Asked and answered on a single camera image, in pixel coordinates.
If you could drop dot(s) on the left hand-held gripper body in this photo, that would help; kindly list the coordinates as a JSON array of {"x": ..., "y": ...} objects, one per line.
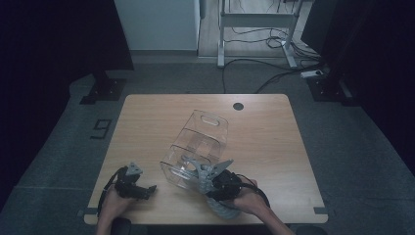
[{"x": 125, "y": 186}]

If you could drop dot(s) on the person's left hand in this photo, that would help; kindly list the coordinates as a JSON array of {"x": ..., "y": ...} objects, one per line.
[{"x": 112, "y": 207}]

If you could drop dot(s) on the white cabinet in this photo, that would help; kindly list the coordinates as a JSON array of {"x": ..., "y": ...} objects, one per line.
[{"x": 156, "y": 23}]

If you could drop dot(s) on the dark curtain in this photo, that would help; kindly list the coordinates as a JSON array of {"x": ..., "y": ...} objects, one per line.
[
  {"x": 375, "y": 65},
  {"x": 49, "y": 65}
]

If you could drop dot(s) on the person's right hand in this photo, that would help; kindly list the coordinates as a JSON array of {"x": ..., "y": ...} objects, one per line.
[{"x": 251, "y": 200}]

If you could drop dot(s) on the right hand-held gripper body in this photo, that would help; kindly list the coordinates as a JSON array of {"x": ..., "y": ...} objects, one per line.
[{"x": 226, "y": 186}]

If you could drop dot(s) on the white metal desk frame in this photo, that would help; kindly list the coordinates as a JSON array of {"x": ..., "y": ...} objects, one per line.
[{"x": 257, "y": 20}]

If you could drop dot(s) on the grey striped cloth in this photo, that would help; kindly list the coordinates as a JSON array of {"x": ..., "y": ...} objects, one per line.
[{"x": 204, "y": 182}]

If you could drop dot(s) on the person's dark clothing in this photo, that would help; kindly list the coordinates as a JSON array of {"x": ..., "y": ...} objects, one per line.
[{"x": 121, "y": 228}]

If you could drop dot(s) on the black stand base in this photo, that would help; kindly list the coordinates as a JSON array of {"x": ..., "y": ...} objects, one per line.
[
  {"x": 104, "y": 89},
  {"x": 329, "y": 89}
]

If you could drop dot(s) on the clear acrylic organizer box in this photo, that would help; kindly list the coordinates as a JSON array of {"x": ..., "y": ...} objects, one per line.
[{"x": 199, "y": 147}]

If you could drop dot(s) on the white power strip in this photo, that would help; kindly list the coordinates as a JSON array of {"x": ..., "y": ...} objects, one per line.
[{"x": 311, "y": 73}]

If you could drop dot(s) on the black table grommet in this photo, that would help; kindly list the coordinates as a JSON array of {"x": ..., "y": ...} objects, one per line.
[{"x": 238, "y": 106}]

